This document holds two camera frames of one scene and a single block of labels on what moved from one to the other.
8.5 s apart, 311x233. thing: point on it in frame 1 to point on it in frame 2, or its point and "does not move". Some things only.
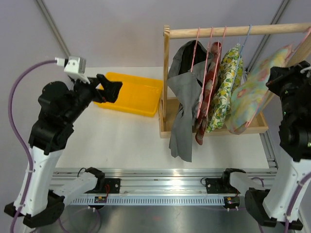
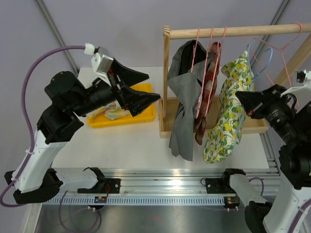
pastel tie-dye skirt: [248, 91] to [113, 111]
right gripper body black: [287, 85] to [277, 110]
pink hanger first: [196, 46] does not move
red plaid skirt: [208, 91] does not move
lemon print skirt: [230, 78] to [225, 131]
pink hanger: [288, 53] to [282, 49]
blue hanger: [245, 42] to [252, 80]
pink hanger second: [204, 72] does not move
